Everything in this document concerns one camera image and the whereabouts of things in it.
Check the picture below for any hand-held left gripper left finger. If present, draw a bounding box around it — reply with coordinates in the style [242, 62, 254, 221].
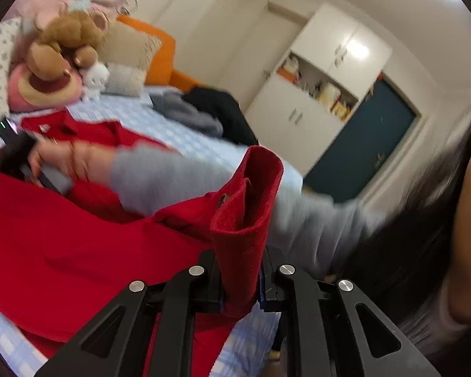
[35, 249, 225, 377]

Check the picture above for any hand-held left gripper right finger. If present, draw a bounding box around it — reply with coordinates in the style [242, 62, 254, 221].
[260, 245, 443, 377]

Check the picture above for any red garment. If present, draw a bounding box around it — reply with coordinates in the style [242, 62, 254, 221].
[0, 112, 285, 377]

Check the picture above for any person's right forearm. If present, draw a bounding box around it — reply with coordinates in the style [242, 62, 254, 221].
[110, 143, 382, 279]

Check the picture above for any person's right hand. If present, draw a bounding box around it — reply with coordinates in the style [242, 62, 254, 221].
[27, 139, 117, 189]

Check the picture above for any pink round cushion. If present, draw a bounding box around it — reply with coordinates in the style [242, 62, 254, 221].
[8, 63, 82, 113]

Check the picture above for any white plush toy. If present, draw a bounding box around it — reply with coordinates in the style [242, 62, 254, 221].
[80, 61, 111, 101]

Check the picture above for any brown teddy bear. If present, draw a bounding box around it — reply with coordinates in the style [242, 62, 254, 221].
[25, 10, 111, 84]

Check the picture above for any grey knitted pillow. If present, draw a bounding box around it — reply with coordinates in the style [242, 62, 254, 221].
[102, 63, 148, 97]

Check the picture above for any blue plaid bed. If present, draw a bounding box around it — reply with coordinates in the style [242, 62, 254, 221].
[0, 86, 304, 377]

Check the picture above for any pink blanket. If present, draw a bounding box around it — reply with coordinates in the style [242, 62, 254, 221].
[8, 0, 131, 41]

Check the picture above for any beige pillow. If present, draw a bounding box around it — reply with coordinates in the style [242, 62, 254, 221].
[98, 21, 164, 70]

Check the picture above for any grey garment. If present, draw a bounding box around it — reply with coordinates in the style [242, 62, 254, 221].
[149, 90, 225, 139]

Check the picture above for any black garment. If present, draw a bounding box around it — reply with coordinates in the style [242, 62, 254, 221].
[182, 86, 260, 147]

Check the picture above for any orange headboard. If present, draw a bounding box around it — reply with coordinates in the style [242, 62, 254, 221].
[117, 14, 205, 89]

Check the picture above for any person's head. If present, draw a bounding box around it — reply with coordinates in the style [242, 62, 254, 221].
[330, 82, 471, 370]

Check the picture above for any yellow bag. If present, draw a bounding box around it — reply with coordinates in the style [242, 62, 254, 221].
[316, 82, 342, 107]

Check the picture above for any white door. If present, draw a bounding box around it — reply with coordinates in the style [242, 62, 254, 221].
[215, 2, 304, 103]

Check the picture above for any white wardrobe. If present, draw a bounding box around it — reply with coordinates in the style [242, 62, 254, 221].
[244, 2, 394, 174]

